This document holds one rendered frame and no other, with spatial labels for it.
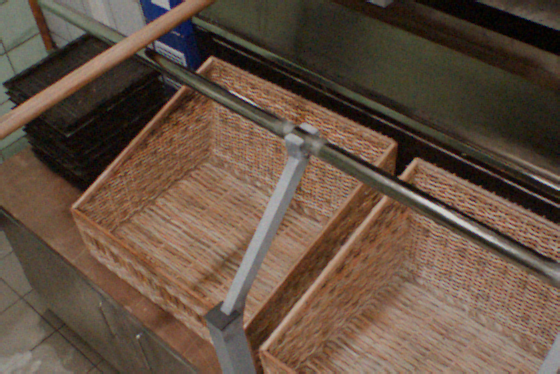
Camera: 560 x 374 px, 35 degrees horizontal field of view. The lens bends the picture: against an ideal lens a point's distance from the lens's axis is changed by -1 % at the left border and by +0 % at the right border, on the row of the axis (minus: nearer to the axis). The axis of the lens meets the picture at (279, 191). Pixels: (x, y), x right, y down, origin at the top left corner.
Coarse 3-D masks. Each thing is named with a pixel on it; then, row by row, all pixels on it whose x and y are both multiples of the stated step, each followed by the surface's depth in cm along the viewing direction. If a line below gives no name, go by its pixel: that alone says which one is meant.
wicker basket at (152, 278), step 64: (192, 128) 212; (320, 128) 190; (128, 192) 205; (192, 192) 214; (256, 192) 211; (320, 192) 197; (128, 256) 186; (192, 256) 199; (320, 256) 173; (192, 320) 181; (256, 320) 165
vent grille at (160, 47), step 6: (156, 42) 225; (156, 48) 227; (162, 48) 225; (168, 48) 222; (168, 54) 224; (174, 54) 222; (180, 54) 220; (174, 60) 224; (180, 60) 221; (168, 78) 232; (168, 84) 234; (174, 84) 232; (180, 84) 230
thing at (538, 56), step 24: (408, 0) 154; (432, 0) 152; (456, 0) 151; (432, 24) 153; (456, 24) 148; (480, 24) 145; (504, 24) 144; (528, 24) 143; (504, 48) 144; (528, 48) 140; (552, 48) 138; (552, 72) 139
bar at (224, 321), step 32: (96, 32) 163; (160, 64) 152; (224, 96) 142; (288, 128) 134; (288, 160) 135; (352, 160) 127; (288, 192) 136; (384, 192) 123; (416, 192) 120; (448, 224) 117; (480, 224) 114; (256, 256) 137; (512, 256) 111; (544, 256) 109; (224, 320) 138; (224, 352) 142
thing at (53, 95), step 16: (192, 0) 157; (208, 0) 159; (160, 16) 155; (176, 16) 155; (192, 16) 158; (144, 32) 152; (160, 32) 154; (112, 48) 150; (128, 48) 151; (96, 64) 148; (112, 64) 149; (64, 80) 145; (80, 80) 146; (48, 96) 143; (64, 96) 145; (16, 112) 141; (32, 112) 142; (0, 128) 139; (16, 128) 141
